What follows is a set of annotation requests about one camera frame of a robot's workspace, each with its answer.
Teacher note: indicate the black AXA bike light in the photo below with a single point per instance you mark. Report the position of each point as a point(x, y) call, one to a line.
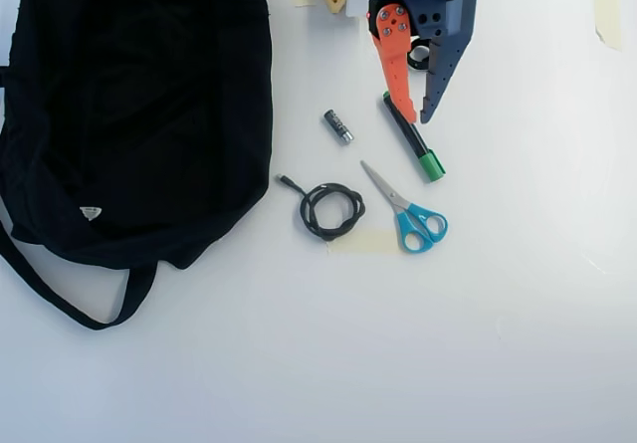
point(417, 64)

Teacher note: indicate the black marker with green cap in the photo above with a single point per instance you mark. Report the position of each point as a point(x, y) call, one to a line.
point(420, 147)

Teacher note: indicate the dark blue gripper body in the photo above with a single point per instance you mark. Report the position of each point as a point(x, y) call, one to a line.
point(432, 21)

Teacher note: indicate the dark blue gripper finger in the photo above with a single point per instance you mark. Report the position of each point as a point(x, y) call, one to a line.
point(445, 65)

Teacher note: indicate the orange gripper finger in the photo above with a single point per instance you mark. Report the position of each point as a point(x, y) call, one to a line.
point(395, 65)

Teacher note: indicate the masking tape piece with torn corner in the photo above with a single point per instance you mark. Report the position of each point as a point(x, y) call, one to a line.
point(608, 17)

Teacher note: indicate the black fabric bag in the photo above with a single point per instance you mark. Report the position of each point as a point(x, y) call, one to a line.
point(124, 114)

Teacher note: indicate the black AA battery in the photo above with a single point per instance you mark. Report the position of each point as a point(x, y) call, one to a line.
point(338, 126)

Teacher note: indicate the wide masking tape strip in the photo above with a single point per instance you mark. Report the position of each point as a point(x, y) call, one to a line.
point(363, 243)

